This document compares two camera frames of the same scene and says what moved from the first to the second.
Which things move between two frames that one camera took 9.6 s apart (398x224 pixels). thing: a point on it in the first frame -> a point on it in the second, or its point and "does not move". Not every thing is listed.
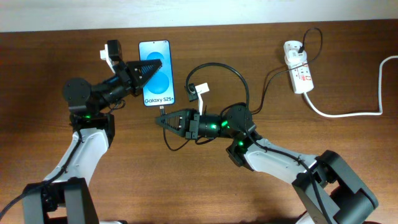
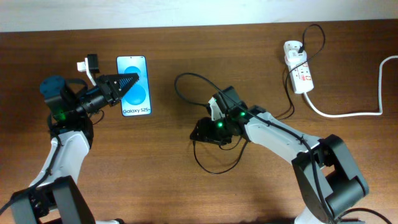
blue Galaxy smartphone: x=159 y=91 -> x=137 y=101
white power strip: x=300 y=74 does not move
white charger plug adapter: x=293 y=56 does not move
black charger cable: x=263 y=91 -> x=287 y=94
